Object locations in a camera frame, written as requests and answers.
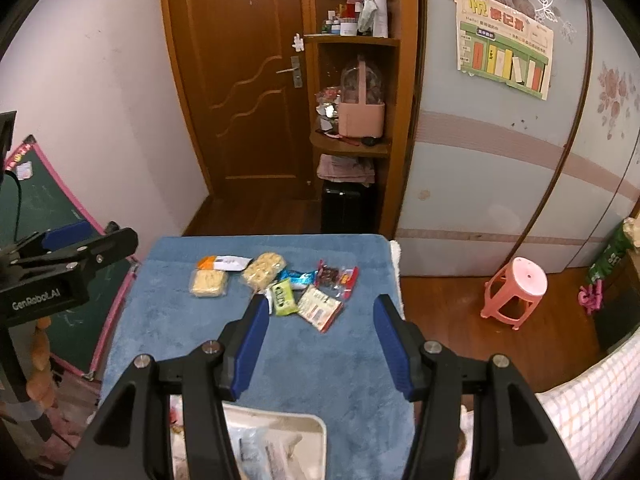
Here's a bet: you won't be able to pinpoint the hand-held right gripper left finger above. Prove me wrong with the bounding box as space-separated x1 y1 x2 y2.
65 295 271 480

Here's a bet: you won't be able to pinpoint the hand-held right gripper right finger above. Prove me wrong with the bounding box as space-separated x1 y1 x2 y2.
373 293 581 480

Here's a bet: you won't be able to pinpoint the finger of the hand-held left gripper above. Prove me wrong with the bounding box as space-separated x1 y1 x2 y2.
0 220 107 262
15 227 139 275

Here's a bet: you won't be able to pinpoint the green snack packet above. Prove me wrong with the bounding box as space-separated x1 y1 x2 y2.
269 279 299 317

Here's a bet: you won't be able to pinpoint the yellow puffed snack pack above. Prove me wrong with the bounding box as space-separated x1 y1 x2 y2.
188 268 230 299
242 252 287 294

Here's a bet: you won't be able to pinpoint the small pale snack packet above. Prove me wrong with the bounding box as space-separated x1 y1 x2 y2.
297 284 345 334

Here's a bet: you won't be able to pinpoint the blue snack packet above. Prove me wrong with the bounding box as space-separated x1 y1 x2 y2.
277 268 319 289

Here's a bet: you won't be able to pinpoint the orange and white snack packet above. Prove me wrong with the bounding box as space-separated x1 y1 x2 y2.
197 254 254 272

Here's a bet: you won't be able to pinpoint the white plastic tray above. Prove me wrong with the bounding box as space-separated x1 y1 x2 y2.
169 394 329 480

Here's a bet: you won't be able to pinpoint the dark red snack packet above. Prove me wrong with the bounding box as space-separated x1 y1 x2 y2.
314 258 360 301

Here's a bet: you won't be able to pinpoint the person's left hand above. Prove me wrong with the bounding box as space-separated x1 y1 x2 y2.
26 316 57 409

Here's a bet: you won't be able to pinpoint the blue towel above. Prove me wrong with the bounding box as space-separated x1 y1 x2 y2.
99 233 417 480

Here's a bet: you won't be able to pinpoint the pink plastic stool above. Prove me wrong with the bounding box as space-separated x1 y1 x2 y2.
479 256 549 331

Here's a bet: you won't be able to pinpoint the black suitcase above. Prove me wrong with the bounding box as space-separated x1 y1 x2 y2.
319 179 381 235

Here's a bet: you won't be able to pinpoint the folded pink clothes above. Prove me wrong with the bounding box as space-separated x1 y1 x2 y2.
317 153 376 185

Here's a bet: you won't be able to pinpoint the pale blue sliding wardrobe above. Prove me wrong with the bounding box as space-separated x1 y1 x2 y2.
394 0 640 279

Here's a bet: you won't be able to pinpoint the pink toy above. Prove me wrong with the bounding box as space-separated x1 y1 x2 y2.
577 282 604 316

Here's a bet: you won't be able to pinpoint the wooden door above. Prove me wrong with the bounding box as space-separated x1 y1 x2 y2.
159 0 322 202

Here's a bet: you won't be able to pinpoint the checkered blanket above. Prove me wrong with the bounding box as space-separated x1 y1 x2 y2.
534 344 640 480

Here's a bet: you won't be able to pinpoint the dark wooden cabinet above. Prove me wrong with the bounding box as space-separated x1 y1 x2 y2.
592 254 640 357

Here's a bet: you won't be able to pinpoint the green bag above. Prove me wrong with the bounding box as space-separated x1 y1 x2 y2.
587 219 634 286

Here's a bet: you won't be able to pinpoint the pink basket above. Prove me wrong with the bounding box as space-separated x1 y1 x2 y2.
338 57 387 140

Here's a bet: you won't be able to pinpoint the wooden shelf unit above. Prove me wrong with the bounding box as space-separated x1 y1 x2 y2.
299 0 427 237

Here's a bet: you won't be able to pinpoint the foil packets on shelf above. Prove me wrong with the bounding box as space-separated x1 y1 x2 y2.
314 87 344 134

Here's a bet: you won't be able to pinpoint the group of toiletry bottles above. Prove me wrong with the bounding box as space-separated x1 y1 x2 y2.
322 0 390 40

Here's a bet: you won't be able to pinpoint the green chalkboard pink frame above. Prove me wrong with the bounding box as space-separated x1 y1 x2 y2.
0 134 144 379

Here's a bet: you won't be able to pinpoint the black cable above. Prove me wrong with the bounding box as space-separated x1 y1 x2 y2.
2 170 24 242

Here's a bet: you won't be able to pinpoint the metal door handle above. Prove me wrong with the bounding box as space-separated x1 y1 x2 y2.
275 55 304 89

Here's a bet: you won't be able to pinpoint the wall poster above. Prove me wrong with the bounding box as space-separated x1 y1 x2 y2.
453 0 555 101

